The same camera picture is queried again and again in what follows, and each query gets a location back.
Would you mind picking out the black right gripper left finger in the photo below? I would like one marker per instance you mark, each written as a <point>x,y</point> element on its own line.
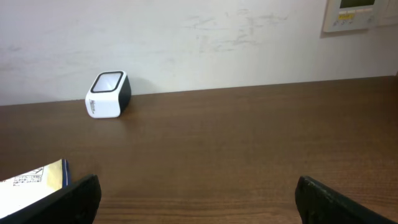
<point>76,203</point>

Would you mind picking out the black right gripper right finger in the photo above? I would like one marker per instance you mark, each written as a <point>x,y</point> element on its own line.
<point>318,204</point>

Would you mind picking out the yellow snack bag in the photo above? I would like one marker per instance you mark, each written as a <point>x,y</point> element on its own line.
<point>25,189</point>

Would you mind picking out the white barcode scanner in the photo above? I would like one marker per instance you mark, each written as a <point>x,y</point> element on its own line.
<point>109,95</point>

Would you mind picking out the beige wall control panel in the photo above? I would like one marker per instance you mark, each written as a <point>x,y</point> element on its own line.
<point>345,15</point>

